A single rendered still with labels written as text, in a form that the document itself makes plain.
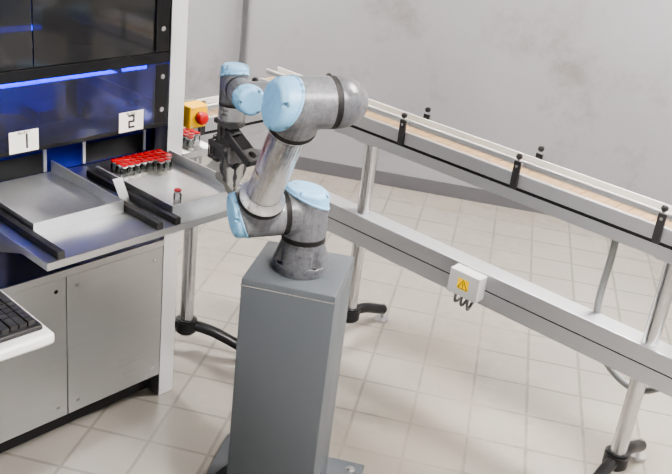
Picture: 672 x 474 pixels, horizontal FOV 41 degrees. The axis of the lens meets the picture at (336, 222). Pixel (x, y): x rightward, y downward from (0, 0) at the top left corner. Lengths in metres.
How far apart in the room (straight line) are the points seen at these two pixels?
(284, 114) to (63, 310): 1.16
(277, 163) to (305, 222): 0.27
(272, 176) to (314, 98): 0.26
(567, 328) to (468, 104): 2.27
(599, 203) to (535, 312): 0.46
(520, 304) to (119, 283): 1.29
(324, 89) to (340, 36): 3.10
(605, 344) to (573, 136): 2.28
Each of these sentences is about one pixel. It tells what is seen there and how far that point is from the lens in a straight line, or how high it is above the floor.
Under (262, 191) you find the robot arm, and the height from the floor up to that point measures 1.06.
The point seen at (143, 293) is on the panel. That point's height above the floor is 0.43.
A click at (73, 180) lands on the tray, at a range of 2.58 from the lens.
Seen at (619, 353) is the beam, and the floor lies 0.49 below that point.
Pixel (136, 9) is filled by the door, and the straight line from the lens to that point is 2.61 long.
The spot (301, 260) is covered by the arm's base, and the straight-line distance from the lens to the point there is 2.30.
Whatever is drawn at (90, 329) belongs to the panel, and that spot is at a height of 0.37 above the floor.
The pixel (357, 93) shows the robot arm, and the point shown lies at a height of 1.35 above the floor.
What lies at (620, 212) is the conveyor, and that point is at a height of 0.93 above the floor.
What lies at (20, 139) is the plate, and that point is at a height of 1.03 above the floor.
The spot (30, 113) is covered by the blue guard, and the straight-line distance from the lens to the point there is 2.48.
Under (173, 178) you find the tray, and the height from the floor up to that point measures 0.88.
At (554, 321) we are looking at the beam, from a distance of 2.97.
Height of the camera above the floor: 1.87
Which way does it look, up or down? 24 degrees down
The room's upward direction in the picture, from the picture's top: 7 degrees clockwise
